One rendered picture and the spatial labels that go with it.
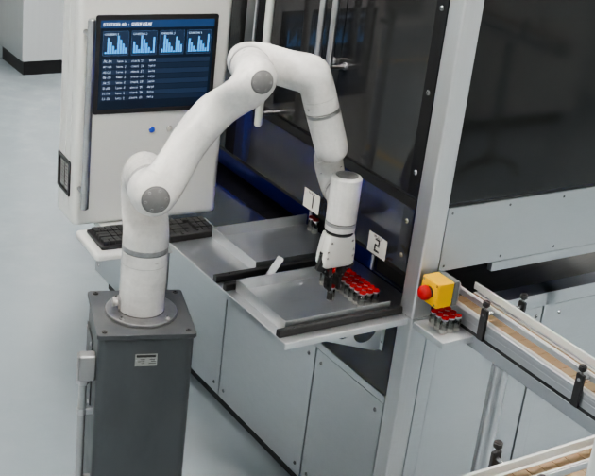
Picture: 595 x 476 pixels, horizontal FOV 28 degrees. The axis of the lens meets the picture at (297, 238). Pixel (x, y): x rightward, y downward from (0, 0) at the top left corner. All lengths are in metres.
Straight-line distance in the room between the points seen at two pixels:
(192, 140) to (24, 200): 3.20
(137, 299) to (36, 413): 1.32
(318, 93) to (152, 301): 0.69
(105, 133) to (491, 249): 1.25
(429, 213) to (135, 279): 0.78
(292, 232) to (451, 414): 0.74
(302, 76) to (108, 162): 0.99
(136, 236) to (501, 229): 1.01
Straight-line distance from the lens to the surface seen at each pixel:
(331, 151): 3.06
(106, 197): 3.81
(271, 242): 3.61
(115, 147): 3.76
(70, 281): 5.26
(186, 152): 2.95
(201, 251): 3.50
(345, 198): 3.12
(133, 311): 3.12
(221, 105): 2.93
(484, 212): 3.26
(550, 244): 3.50
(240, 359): 4.12
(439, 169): 3.09
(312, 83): 2.98
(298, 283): 3.36
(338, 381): 3.61
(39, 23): 8.05
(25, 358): 4.67
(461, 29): 2.98
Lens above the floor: 2.33
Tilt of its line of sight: 23 degrees down
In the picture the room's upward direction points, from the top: 7 degrees clockwise
